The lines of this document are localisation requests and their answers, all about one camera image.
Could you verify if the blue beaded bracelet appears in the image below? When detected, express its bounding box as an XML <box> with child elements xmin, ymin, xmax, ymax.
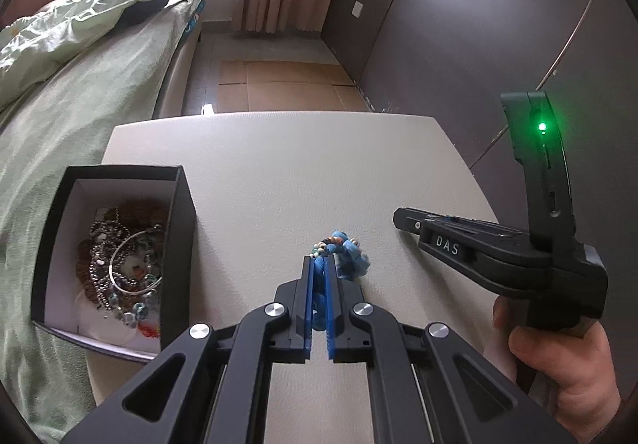
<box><xmin>310</xmin><ymin>228</ymin><xmax>372</xmax><ymax>331</ymax></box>

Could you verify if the black jewelry box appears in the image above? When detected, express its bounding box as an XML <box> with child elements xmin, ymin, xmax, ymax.
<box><xmin>30</xmin><ymin>165</ymin><xmax>197</xmax><ymax>363</ymax></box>

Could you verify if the right hand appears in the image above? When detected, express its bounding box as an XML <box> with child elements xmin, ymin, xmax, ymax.
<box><xmin>484</xmin><ymin>296</ymin><xmax>622</xmax><ymax>443</ymax></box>

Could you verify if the white pouch in box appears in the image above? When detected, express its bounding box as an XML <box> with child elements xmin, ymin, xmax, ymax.
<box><xmin>73</xmin><ymin>293</ymin><xmax>144</xmax><ymax>349</ymax></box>

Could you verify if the beige bed base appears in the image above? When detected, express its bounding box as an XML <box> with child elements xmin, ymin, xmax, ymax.
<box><xmin>152</xmin><ymin>21</ymin><xmax>202</xmax><ymax>119</ymax></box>

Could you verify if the green bed blanket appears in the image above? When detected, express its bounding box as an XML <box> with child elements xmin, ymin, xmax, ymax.
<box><xmin>1</xmin><ymin>0</ymin><xmax>197</xmax><ymax>443</ymax></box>

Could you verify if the black item on bed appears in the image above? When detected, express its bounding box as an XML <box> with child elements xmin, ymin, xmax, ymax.
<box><xmin>118</xmin><ymin>0</ymin><xmax>169</xmax><ymax>28</ymax></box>

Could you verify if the light green duvet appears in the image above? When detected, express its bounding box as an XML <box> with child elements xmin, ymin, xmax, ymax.
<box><xmin>0</xmin><ymin>0</ymin><xmax>201</xmax><ymax>112</ymax></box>

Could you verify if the white wall socket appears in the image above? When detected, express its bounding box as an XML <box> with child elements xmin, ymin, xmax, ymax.
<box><xmin>351</xmin><ymin>0</ymin><xmax>363</xmax><ymax>19</ymax></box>

